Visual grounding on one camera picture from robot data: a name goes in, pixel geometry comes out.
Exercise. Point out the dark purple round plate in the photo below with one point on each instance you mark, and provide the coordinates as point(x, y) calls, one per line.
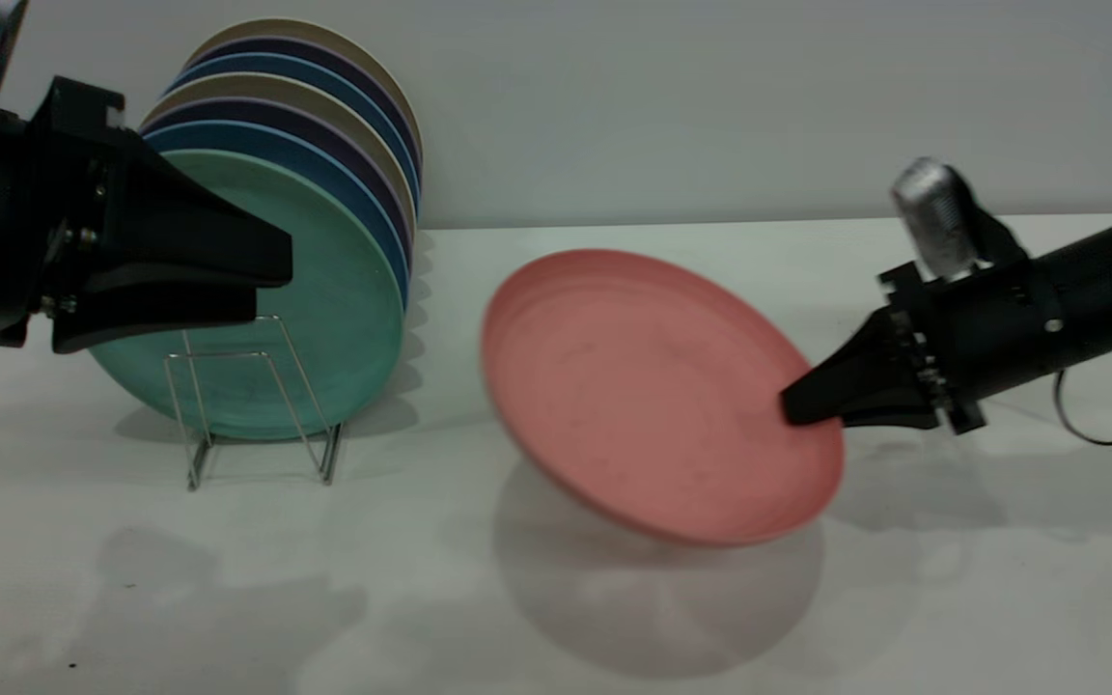
point(324, 56)
point(295, 122)

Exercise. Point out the beige round plate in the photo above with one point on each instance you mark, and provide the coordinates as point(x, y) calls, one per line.
point(266, 89)
point(295, 29)

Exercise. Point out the pink round plate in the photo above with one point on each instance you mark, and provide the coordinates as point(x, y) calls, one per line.
point(633, 396)

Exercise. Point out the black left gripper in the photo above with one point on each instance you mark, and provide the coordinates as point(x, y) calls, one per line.
point(73, 154)

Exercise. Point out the blue round plate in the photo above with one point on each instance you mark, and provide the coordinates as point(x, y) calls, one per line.
point(271, 142)
point(305, 72)

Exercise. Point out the green round plate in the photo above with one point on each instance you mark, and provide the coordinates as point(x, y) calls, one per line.
point(344, 319)

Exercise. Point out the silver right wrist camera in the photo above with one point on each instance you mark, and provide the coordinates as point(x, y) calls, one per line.
point(932, 212)

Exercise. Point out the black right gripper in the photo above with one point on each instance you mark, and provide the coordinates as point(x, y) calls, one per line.
point(986, 328)

